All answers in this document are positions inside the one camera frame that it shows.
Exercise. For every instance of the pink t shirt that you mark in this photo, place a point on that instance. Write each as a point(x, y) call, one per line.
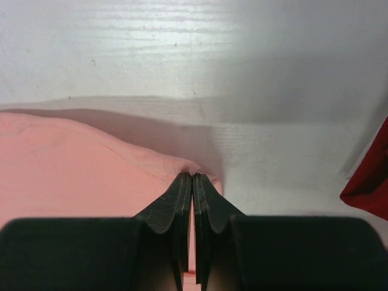
point(58, 168)

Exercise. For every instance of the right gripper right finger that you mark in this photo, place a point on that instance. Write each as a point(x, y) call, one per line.
point(235, 251)

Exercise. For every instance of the folded dark red t shirt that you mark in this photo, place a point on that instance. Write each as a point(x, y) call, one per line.
point(367, 188)

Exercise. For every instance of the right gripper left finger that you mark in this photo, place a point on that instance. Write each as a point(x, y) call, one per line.
point(149, 251)

